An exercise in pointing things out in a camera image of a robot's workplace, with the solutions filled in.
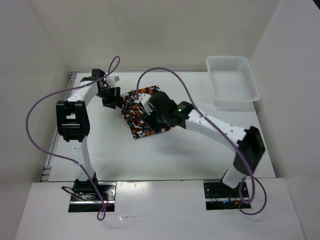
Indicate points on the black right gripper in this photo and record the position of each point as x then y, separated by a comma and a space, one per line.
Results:
149, 119

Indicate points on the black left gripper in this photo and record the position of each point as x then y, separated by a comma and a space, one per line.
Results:
114, 100

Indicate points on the orange camouflage shorts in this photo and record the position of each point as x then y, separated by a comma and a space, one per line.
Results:
132, 111

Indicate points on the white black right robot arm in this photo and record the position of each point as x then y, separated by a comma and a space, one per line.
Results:
247, 144

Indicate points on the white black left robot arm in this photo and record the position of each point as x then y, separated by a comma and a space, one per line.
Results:
73, 124

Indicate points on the white plastic basket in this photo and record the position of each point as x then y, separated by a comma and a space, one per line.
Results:
232, 80

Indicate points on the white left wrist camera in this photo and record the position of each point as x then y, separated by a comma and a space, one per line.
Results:
111, 81

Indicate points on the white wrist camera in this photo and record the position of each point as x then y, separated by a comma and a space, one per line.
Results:
144, 100
111, 81

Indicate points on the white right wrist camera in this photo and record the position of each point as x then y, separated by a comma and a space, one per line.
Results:
144, 100

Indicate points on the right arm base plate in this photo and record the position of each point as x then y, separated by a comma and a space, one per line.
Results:
219, 196

